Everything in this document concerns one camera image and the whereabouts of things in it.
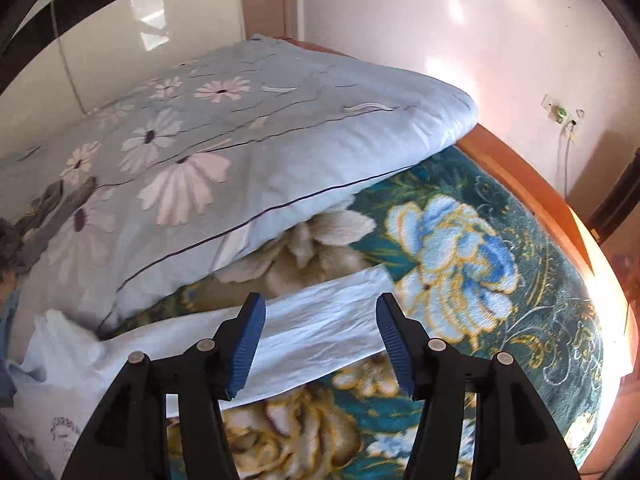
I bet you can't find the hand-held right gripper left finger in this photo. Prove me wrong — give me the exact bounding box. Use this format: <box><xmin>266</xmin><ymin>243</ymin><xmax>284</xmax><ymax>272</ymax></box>
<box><xmin>60</xmin><ymin>292</ymin><xmax>267</xmax><ymax>480</ymax></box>

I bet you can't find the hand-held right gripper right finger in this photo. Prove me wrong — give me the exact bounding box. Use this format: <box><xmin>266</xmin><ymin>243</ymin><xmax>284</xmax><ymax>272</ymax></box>
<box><xmin>376</xmin><ymin>292</ymin><xmax>581</xmax><ymax>480</ymax></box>

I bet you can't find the light blue shirt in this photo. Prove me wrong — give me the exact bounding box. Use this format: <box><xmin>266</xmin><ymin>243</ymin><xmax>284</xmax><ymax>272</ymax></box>
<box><xmin>7</xmin><ymin>262</ymin><xmax>398</xmax><ymax>480</ymax></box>

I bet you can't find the teal floral blanket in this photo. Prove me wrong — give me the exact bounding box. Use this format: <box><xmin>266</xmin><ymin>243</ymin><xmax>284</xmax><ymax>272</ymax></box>
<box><xmin>97</xmin><ymin>145</ymin><xmax>626</xmax><ymax>480</ymax></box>

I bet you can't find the light blue daisy quilt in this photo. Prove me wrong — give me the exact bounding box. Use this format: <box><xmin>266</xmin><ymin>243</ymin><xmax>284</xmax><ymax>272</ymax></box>
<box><xmin>0</xmin><ymin>34</ymin><xmax>478</xmax><ymax>333</ymax></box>

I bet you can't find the grey garment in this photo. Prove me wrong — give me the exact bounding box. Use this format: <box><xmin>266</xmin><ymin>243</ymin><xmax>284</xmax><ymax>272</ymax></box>
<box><xmin>0</xmin><ymin>177</ymin><xmax>97</xmax><ymax>276</ymax></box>

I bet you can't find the blue fleece garment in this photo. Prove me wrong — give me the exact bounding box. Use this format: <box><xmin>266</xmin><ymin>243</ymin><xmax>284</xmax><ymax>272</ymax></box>
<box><xmin>0</xmin><ymin>287</ymin><xmax>22</xmax><ymax>408</ymax></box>

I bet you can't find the dark wooden furniture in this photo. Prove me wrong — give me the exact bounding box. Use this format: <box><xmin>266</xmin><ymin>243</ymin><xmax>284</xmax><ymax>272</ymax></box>
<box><xmin>585</xmin><ymin>147</ymin><xmax>640</xmax><ymax>248</ymax></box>

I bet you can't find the white wardrobe with black band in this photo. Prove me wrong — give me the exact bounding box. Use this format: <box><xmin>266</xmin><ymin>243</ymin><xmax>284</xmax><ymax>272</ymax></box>
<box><xmin>0</xmin><ymin>0</ymin><xmax>249</xmax><ymax>116</ymax></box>

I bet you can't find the wooden bed frame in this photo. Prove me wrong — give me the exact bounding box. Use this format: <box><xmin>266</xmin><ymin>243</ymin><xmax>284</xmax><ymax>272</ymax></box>
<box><xmin>277</xmin><ymin>35</ymin><xmax>633</xmax><ymax>476</ymax></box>

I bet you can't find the grey cable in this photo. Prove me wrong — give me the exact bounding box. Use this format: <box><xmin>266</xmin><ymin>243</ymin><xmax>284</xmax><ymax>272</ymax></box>
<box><xmin>561</xmin><ymin>125</ymin><xmax>577</xmax><ymax>198</ymax></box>

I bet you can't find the wall socket with green plug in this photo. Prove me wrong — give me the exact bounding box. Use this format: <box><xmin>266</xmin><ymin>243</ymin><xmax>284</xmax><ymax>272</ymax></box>
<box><xmin>542</xmin><ymin>92</ymin><xmax>583</xmax><ymax>141</ymax></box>

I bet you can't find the door frame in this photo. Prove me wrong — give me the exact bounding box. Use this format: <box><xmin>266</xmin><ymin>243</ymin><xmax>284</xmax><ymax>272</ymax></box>
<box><xmin>240</xmin><ymin>0</ymin><xmax>303</xmax><ymax>43</ymax></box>

